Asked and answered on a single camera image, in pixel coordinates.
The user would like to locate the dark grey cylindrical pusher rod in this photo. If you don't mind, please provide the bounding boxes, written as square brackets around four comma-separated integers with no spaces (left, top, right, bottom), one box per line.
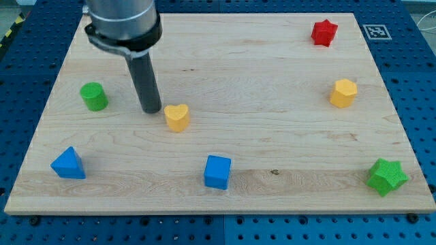
[127,53,161,114]

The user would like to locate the yellow heart block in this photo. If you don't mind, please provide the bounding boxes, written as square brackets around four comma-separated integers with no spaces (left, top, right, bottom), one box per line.
[164,104,190,133]

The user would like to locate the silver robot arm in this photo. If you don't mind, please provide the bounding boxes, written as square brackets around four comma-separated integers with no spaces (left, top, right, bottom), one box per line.
[84,0,163,114]

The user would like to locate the blue cube block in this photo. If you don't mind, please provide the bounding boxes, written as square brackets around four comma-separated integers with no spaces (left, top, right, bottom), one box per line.
[204,155,232,190]

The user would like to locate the green cylinder block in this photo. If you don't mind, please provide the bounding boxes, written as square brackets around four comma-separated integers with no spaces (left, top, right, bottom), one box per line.
[80,82,108,112]

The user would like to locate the blue triangle block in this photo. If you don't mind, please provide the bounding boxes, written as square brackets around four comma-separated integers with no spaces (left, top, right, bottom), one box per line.
[50,146,86,179]

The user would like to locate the wooden board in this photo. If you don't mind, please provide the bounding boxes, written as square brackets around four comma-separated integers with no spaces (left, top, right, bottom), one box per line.
[5,14,435,215]

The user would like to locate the red star block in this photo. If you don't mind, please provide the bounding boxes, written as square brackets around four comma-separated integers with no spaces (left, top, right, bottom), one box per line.
[311,19,339,47]

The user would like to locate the yellow hexagon block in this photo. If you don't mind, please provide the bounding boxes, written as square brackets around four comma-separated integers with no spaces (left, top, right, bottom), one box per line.
[329,79,358,108]

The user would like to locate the white fiducial marker tag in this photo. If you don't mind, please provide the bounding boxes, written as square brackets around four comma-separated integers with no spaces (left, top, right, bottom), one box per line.
[362,24,392,40]

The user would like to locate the green star block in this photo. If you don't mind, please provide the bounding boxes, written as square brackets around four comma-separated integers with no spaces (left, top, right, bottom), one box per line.
[366,158,409,197]

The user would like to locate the black clamp ring with bracket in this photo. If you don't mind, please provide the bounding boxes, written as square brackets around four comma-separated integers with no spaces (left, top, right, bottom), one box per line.
[84,13,164,61]

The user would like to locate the white cable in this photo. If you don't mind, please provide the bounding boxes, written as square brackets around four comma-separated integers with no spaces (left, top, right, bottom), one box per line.
[415,9,436,35]

